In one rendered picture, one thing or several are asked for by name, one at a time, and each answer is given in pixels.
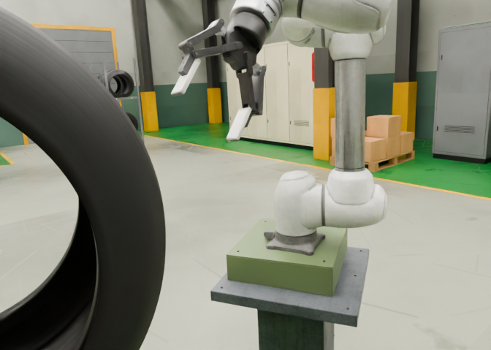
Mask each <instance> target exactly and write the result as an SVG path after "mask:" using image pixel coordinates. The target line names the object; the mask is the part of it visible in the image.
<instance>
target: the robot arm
mask: <svg viewBox="0 0 491 350"><path fill-rule="evenodd" d="M393 1H394V0H237V1H236V2H235V5H234V6H233V8H232V11H231V12H230V22H229V25H228V26H227V29H226V28H225V27H224V20H223V19H222V18H220V19H218V20H216V21H213V22H212V23H211V24H210V25H209V26H208V28H207V29H206V30H204V31H202V32H200V33H198V34H196V35H194V36H193V37H191V38H189V39H187V40H185V41H183V42H181V43H180V44H179V45H178V47H179V49H180V50H182V51H183V52H184V54H183V55H182V59H183V62H182V64H181V65H180V67H179V69H178V73H179V74H180V77H179V79H178V81H177V83H176V85H175V87H174V88H173V90H172V93H171V95H172V96H180V95H183V94H185V92H186V89H187V88H188V86H189V83H190V82H191V79H192V77H193V76H194V73H195V72H196V70H197V68H198V66H199V64H200V62H201V61H200V60H199V58H204V57H208V56H216V55H220V54H222V56H223V58H224V59H223V60H224V61H225V62H226V63H228V64H229V65H230V66H231V68H232V69H233V70H235V72H236V77H237V78H238V80H239V86H240V96H241V102H242V107H243V109H239V110H238V112H237V115H236V117H235V120H234V122H233V124H232V127H231V129H230V130H229V133H228V135H227V138H226V141H227V142H230V141H238V140H239V139H240V136H241V134H242V132H243V129H244V128H246V127H247V126H248V124H249V121H250V120H251V117H253V116H258V115H262V114H263V97H264V76H265V72H266V70H267V68H266V66H260V65H259V64H258V63H257V62H256V56H257V55H258V53H259V51H260V50H261V49H262V46H263V44H264V42H265V40H266V39H268V38H269V37H270V36H271V35H272V33H273V31H274V29H275V26H276V24H277V22H278V21H279V19H280V18H282V30H283V35H284V36H285V38H286V39H287V40H288V41H289V42H290V43H291V44H293V45H295V46H298V47H319V48H323V47H328V48H329V51H330V56H331V58H332V60H333V61H335V169H333V170H332V172H331V173H330V174H329V177H328V181H327V184H321V183H317V182H316V179H315V177H314V176H312V174H310V173H307V172H305V171H291V172H287V173H284V174H283V175H282V176H281V179H280V180H279V182H278V185H277V188H276V190H275V196H274V219H275V229H272V230H265V231H264V236H265V237H267V238H270V239H271V241H270V242H269V243H267V244H266V249H270V250H279V251H288V252H293V253H299V254H304V255H307V256H312V255H314V251H315V249H316V248H317V246H318V245H319V244H320V242H321V241H322V240H323V239H325V234H324V233H319V232H317V231H316V228H318V227H337V228H360V227H368V226H371V225H374V224H377V223H378V222H380V221H381V220H383V219H384V218H385V216H386V213H387V194H386V193H385V191H384V189H383V188H382V187H381V186H380V185H378V184H374V181H373V175H372V174H371V173H370V171H369V170H368V169H367V168H365V67H366V62H365V59H366V58H368V56H369V55H370V52H371V49H372V46H373V45H375V44H378V43H379V42H380V41H381V40H382V39H383V37H384V35H385V33H386V23H387V21H388V18H389V15H390V12H391V10H392V5H393ZM214 34H215V35H219V34H220V35H221V45H219V46H215V47H208V48H203V49H199V50H195V49H194V48H193V46H194V45H196V44H197V43H199V42H201V41H203V40H205V39H207V38H208V37H211V36H213V35H214ZM244 69H246V72H244V73H242V70H244ZM248 106H249V107H248Z"/></svg>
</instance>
